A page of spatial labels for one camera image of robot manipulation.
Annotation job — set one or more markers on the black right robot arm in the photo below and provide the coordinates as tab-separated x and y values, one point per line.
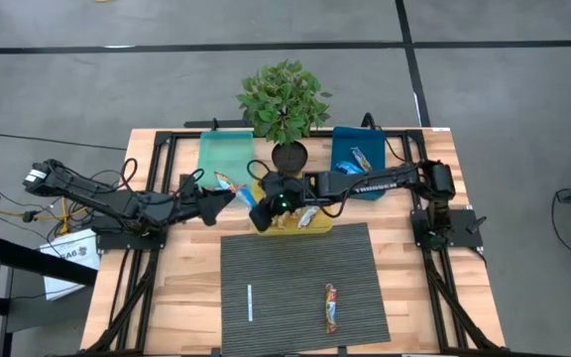
375	187

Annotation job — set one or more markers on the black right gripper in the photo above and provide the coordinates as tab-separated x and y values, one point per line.
285	191

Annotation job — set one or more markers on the red green granola bar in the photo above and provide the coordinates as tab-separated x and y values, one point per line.
331	307

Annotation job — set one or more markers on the teal translucent plastic bin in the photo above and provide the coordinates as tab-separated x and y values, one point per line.
223	154

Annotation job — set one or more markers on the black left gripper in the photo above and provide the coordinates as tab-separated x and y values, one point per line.
189	207

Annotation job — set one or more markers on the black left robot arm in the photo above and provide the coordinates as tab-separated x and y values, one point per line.
92	196

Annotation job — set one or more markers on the orange blue granola bar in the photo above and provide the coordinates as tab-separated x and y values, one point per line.
247	197

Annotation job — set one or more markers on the light blue green granola bar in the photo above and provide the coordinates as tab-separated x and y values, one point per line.
308	217

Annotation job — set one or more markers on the black beam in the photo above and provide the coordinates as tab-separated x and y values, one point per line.
42	260

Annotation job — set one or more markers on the blue white granola bar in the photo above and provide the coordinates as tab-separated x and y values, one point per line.
362	158

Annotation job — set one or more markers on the blue plastic bin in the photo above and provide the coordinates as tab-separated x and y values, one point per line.
345	144

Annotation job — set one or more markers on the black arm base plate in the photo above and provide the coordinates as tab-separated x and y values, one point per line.
464	228
129	238

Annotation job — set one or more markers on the yellow translucent plastic bin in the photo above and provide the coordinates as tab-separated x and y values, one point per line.
322	223

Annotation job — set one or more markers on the grey woven mat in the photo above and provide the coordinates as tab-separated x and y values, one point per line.
290	268

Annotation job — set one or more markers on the black power plug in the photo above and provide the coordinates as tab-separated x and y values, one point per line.
30	216

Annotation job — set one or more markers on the white tape strip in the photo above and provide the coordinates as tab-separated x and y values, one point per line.
250	302

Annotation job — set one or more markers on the green potted plant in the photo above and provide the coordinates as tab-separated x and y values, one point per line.
283	104

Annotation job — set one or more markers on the white paper sheet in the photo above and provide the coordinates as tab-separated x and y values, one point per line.
70	248

